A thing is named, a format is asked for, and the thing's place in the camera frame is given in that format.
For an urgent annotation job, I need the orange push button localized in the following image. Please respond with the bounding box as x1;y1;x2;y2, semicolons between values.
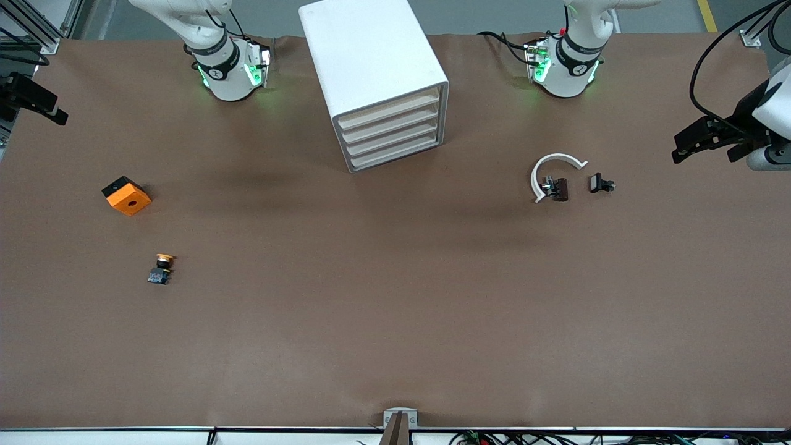
147;252;177;287

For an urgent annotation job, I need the orange button housing box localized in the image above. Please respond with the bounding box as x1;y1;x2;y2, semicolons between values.
101;176;153;218

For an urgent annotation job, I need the white drawer cabinet shell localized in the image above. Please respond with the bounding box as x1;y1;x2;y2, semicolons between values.
298;0;450;174

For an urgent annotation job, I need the brown block with metal clip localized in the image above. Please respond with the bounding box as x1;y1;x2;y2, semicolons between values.
541;176;570;203

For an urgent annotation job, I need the white curved plastic part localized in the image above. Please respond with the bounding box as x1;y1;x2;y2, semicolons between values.
530;153;589;205

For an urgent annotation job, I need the brown table cover sheet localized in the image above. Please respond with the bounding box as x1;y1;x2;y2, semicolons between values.
0;32;791;430

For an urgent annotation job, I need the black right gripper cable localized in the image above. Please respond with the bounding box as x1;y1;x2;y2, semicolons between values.
0;26;51;67

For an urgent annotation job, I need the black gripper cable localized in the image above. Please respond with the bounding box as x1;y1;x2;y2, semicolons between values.
688;0;791;140
0;26;51;67

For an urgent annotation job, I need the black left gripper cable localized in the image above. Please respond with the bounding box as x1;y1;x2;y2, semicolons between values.
688;0;791;140

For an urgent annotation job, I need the aluminium frame profile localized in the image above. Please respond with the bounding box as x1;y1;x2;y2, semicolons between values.
0;0;85;55

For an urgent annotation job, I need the black arm base cable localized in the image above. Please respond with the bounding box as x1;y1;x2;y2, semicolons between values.
478;31;533;66

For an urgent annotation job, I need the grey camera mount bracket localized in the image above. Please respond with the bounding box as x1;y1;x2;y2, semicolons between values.
383;407;419;445

